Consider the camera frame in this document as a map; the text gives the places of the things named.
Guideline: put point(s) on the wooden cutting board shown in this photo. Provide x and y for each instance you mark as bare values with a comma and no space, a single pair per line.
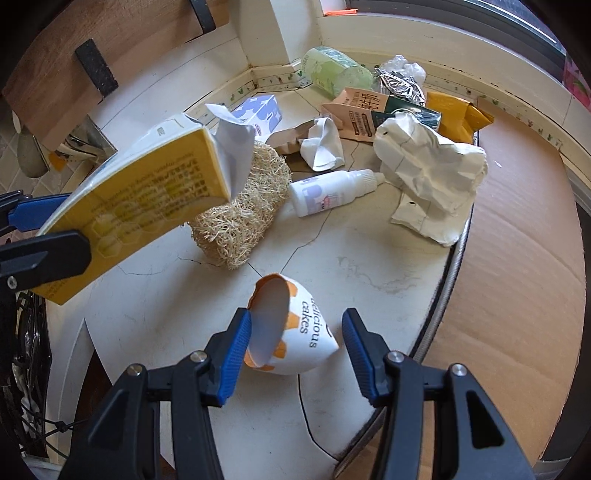
138,55

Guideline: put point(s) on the beige loofah sponge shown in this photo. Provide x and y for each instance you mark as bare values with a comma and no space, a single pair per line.
240,217

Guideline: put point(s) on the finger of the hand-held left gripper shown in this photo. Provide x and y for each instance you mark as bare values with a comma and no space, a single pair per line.
46,258
39,212

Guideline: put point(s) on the large crumpled white paper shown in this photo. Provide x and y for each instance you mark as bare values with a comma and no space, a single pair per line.
429,170

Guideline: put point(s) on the small white paper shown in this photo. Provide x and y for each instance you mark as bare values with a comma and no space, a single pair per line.
323,147

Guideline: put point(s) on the yellow packet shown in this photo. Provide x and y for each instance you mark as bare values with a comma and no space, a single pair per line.
450,115

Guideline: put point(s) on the beige drink carton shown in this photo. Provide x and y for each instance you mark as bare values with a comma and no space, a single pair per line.
355,113

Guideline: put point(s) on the pink patterned cloth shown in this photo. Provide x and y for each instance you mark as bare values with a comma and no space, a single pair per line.
577,76

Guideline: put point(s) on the black rubber strip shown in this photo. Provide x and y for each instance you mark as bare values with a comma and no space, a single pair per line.
203,16
97,67

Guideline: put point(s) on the white orange paper cake cup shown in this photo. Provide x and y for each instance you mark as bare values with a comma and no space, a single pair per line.
309,332

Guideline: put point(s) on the orange strip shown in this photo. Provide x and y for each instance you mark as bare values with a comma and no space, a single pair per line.
339,12

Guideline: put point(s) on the brown cardboard sheet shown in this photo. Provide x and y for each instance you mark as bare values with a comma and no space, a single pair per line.
517,277

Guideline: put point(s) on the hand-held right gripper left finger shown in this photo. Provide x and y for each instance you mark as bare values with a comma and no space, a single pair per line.
233,357

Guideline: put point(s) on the green plastic wipes pack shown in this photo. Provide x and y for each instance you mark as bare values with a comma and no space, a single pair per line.
332,69

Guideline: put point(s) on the dark green packet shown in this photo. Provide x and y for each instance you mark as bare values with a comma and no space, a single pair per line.
408,108

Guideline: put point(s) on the blue and white carton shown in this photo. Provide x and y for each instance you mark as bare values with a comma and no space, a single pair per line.
263,110

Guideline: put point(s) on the yellow and white carton box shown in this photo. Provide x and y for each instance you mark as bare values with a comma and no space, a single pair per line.
147,194

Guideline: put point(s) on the brown paper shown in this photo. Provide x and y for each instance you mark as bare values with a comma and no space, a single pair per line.
286,141

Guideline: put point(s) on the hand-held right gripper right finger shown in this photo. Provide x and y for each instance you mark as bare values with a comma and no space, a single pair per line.
362,357

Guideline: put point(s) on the clear plastic bag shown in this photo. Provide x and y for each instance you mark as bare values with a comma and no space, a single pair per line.
411,69

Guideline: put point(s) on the small white plastic bottle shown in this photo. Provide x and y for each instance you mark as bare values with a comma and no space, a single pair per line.
318,194

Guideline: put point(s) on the silver foil wrapper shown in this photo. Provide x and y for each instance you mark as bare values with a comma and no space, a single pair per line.
399,87

